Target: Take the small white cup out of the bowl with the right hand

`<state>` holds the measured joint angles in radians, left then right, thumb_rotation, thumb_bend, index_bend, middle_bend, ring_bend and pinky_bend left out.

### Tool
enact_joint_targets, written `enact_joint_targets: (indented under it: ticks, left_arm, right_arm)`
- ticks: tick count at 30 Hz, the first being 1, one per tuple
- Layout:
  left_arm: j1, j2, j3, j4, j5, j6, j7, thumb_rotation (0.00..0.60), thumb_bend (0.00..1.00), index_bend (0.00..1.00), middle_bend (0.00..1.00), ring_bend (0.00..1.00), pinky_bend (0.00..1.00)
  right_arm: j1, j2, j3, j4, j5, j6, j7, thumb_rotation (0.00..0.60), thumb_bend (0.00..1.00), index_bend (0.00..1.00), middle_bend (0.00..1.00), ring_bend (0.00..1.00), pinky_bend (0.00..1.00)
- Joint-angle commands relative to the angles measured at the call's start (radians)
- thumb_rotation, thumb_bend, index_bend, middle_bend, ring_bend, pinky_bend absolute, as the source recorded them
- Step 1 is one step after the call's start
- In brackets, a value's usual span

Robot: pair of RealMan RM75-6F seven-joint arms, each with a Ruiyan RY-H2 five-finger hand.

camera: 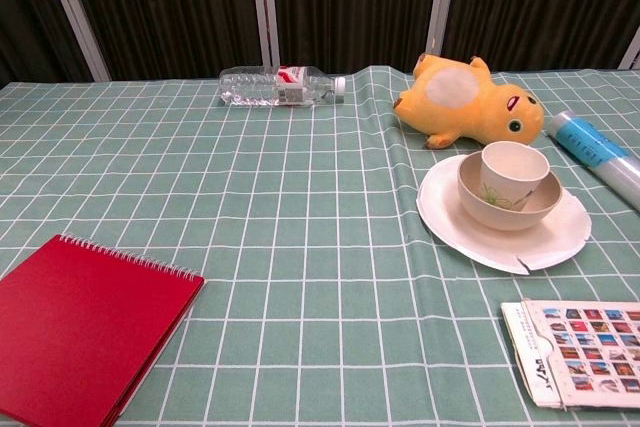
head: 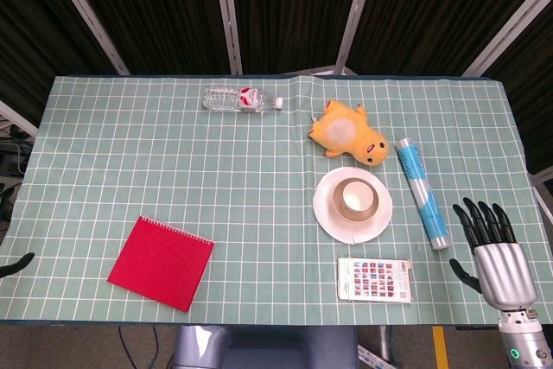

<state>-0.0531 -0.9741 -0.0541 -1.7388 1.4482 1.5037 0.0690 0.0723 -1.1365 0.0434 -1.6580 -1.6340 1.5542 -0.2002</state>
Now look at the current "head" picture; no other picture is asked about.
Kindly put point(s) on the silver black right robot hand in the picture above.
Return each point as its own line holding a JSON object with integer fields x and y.
{"x": 503, "y": 274}

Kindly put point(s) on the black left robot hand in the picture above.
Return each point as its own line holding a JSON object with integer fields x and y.
{"x": 17, "y": 264}

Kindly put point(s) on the white object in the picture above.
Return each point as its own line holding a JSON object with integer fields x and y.
{"x": 356, "y": 196}

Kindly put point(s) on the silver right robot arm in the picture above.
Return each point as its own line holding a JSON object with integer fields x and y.
{"x": 520, "y": 339}

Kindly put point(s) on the beige bowl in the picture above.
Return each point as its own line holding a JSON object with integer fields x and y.
{"x": 352, "y": 215}

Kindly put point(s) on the blue and clear roll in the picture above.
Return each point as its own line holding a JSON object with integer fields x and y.
{"x": 421, "y": 192}

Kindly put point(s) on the printed sticker card pack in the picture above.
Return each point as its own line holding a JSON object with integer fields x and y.
{"x": 373, "y": 279}

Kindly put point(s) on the red spiral notebook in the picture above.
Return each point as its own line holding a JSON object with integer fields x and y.
{"x": 160, "y": 263}

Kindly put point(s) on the white paper plate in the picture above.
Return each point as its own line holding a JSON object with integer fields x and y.
{"x": 324, "y": 209}

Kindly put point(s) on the yellow plush toy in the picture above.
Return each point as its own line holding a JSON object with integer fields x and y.
{"x": 341, "y": 131}

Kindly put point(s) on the green grid tablecloth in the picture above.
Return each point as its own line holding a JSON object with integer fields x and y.
{"x": 216, "y": 170}

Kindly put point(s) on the grey robot torso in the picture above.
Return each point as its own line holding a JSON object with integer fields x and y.
{"x": 268, "y": 349}

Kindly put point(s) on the clear plastic water bottle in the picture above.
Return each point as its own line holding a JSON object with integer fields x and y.
{"x": 224, "y": 99}

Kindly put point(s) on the dark pleated curtain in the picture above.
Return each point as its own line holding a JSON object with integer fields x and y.
{"x": 294, "y": 6}

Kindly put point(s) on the white metal partition post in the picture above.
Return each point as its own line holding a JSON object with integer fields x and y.
{"x": 510, "y": 25}
{"x": 356, "y": 14}
{"x": 17, "y": 117}
{"x": 228, "y": 14}
{"x": 86, "y": 14}
{"x": 542, "y": 189}

